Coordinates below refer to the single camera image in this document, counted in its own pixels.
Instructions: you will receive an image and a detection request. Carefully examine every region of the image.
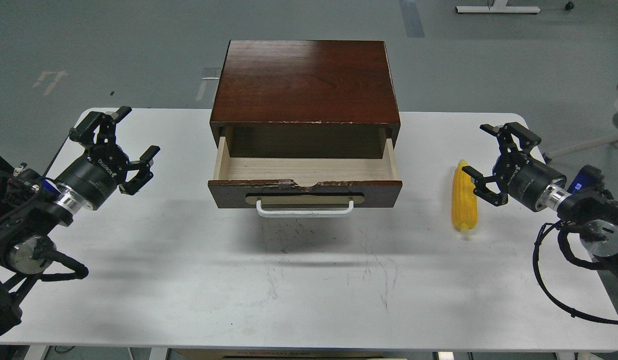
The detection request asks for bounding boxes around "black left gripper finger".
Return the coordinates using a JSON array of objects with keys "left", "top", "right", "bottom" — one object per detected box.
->
[
  {"left": 118, "top": 145, "right": 161, "bottom": 196},
  {"left": 69, "top": 105, "right": 133, "bottom": 150}
]

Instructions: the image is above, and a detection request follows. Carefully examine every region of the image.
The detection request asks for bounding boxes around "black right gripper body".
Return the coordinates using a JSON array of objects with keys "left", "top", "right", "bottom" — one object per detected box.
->
[{"left": 492, "top": 153, "right": 567, "bottom": 212}]

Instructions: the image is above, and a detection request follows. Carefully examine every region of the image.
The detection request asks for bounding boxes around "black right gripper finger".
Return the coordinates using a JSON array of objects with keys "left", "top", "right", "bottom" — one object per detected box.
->
[
  {"left": 479, "top": 121, "right": 542, "bottom": 163},
  {"left": 461, "top": 165, "right": 509, "bottom": 207}
]

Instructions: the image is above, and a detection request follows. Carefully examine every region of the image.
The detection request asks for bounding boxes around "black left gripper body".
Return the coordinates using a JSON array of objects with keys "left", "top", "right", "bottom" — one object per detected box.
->
[{"left": 55, "top": 143, "right": 130, "bottom": 210}]

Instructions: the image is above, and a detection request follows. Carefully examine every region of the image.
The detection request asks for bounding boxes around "yellow corn cob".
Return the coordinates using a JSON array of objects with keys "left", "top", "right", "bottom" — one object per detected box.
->
[{"left": 451, "top": 159, "right": 479, "bottom": 233}]

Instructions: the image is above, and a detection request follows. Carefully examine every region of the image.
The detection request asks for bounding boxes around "wooden drawer with white handle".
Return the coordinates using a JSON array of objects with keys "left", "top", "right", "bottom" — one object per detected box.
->
[{"left": 208, "top": 136, "right": 403, "bottom": 210}]

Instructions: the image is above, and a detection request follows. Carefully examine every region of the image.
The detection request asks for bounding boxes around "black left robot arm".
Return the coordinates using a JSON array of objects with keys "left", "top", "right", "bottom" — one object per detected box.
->
[{"left": 0, "top": 106, "right": 160, "bottom": 337}]

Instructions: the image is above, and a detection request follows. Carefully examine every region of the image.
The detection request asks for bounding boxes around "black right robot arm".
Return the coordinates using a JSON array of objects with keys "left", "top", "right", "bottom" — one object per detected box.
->
[{"left": 463, "top": 121, "right": 618, "bottom": 279}]

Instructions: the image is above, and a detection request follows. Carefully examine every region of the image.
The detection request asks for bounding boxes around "dark wooden drawer cabinet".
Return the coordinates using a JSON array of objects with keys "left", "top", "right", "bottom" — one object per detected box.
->
[{"left": 210, "top": 39, "right": 401, "bottom": 158}]

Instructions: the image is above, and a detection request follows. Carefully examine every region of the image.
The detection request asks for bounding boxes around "white stand base background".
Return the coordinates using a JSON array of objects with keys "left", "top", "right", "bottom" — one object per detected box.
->
[{"left": 454, "top": 0, "right": 542, "bottom": 15}]

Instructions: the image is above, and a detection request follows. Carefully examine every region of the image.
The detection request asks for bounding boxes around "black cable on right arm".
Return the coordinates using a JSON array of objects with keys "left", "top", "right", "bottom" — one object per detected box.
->
[{"left": 532, "top": 221, "right": 618, "bottom": 327}]

